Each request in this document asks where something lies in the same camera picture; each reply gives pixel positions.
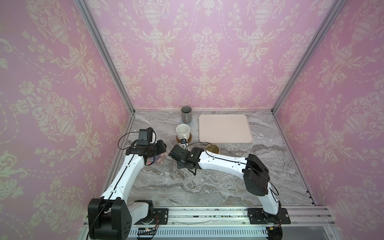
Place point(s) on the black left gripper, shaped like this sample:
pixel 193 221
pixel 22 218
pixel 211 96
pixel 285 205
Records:
pixel 162 148

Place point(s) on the purple ceramic mug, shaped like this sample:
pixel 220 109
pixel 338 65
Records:
pixel 158 159

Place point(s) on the brown round wooden coaster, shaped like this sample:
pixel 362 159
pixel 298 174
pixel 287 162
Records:
pixel 189 140

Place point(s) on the beige glazed round mug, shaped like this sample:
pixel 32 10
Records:
pixel 213 149

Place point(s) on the white speckled mug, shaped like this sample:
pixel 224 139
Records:
pixel 183 131

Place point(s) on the grey ceramic mug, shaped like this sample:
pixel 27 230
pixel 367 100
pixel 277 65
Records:
pixel 186 114

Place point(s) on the pink flower coaster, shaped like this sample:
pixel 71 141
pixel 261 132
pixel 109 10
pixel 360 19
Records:
pixel 164 159

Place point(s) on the blue woven round coaster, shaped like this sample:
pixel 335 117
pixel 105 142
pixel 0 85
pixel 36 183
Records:
pixel 189 124

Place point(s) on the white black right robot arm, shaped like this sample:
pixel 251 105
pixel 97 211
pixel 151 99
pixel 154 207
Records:
pixel 254 173

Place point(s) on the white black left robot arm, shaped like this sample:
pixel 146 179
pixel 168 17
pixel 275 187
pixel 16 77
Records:
pixel 109 216

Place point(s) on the cream rectangular tray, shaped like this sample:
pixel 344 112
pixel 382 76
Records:
pixel 225 129

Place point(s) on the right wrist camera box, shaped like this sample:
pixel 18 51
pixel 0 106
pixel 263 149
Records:
pixel 180 152

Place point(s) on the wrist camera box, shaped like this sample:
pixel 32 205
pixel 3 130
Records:
pixel 146 137
pixel 180 152

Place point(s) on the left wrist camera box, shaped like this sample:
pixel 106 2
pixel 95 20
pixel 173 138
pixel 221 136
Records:
pixel 146 137

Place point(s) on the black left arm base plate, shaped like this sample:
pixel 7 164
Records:
pixel 160 215

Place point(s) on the white perforated cable duct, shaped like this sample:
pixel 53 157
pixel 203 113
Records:
pixel 202 233

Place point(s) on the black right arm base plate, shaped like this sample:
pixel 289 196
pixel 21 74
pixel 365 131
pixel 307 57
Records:
pixel 257 216

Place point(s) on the aluminium front rail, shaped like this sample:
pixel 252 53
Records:
pixel 236 216

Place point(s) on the left aluminium corner post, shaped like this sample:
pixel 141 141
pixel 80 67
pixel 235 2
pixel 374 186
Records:
pixel 102 48

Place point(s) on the aluminium corner post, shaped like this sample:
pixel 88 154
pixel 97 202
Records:
pixel 102 48
pixel 319 35

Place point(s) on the right aluminium corner post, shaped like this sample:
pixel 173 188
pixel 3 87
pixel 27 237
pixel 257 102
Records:
pixel 319 35

